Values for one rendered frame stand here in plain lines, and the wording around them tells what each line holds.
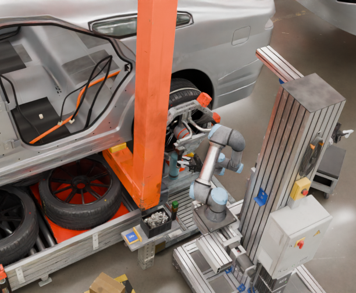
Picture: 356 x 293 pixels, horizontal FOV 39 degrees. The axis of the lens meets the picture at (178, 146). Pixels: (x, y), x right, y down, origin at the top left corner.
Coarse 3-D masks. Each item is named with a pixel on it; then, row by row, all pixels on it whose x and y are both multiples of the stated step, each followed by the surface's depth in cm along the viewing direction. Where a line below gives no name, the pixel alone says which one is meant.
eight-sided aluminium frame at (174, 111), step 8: (184, 104) 386; (192, 104) 390; (200, 104) 391; (168, 112) 382; (176, 112) 380; (184, 112) 385; (208, 112) 402; (168, 120) 381; (184, 152) 421; (168, 160) 415
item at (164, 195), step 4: (164, 184) 422; (164, 188) 419; (168, 188) 422; (164, 192) 417; (168, 192) 421; (160, 196) 415; (164, 196) 418; (168, 196) 425; (160, 200) 419; (164, 200) 422; (160, 204) 423; (152, 208) 422; (156, 208) 435; (148, 212) 432
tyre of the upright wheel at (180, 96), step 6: (174, 78) 400; (180, 78) 403; (174, 84) 393; (180, 84) 395; (186, 84) 398; (192, 84) 406; (174, 90) 388; (180, 90) 389; (186, 90) 392; (192, 90) 394; (174, 96) 384; (180, 96) 384; (186, 96) 387; (192, 96) 391; (198, 96) 395; (174, 102) 384; (180, 102) 388; (168, 108) 385; (210, 108) 414; (132, 126) 404; (132, 132) 409; (198, 132) 427; (174, 150) 425
